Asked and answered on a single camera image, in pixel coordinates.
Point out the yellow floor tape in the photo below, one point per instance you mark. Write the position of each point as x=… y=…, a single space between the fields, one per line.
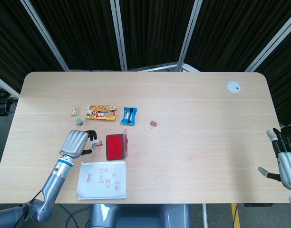
x=235 y=216

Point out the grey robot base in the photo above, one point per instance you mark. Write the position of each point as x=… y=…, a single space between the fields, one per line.
x=138 y=216

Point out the grey aluminium partition post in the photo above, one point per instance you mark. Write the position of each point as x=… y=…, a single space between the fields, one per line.
x=119 y=35
x=5 y=85
x=44 y=33
x=189 y=35
x=271 y=44

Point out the small red stamp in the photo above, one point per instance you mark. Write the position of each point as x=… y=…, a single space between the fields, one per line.
x=99 y=143

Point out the red binder clip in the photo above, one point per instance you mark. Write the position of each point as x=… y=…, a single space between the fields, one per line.
x=153 y=123

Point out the beige eraser block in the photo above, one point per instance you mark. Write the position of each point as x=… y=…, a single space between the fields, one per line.
x=74 y=111

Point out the grey-green eraser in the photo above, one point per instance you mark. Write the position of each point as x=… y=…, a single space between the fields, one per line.
x=79 y=122

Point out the black pleated curtain panel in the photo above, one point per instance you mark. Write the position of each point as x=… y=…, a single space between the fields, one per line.
x=14 y=42
x=284 y=83
x=81 y=33
x=155 y=31
x=235 y=31

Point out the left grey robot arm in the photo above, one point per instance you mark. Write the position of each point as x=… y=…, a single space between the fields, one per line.
x=52 y=180

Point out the white stamped paper pad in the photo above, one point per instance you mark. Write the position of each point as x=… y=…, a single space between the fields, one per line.
x=101 y=187

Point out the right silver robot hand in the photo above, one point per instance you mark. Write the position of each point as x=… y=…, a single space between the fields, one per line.
x=288 y=168

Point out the blue snack packet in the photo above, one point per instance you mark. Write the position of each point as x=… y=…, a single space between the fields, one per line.
x=129 y=116

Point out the red ink pad clear lid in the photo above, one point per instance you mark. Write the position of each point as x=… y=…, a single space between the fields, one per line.
x=114 y=147

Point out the black box under table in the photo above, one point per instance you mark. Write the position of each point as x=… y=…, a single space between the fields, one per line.
x=257 y=205

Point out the white table leg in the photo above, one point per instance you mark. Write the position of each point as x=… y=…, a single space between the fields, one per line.
x=205 y=216

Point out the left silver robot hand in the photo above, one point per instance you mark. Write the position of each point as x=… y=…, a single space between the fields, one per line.
x=73 y=143

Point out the yellow snack box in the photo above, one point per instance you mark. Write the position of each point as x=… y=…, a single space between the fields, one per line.
x=101 y=112

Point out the grey aluminium frame base bar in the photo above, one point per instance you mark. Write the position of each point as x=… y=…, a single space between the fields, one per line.
x=190 y=67
x=155 y=67

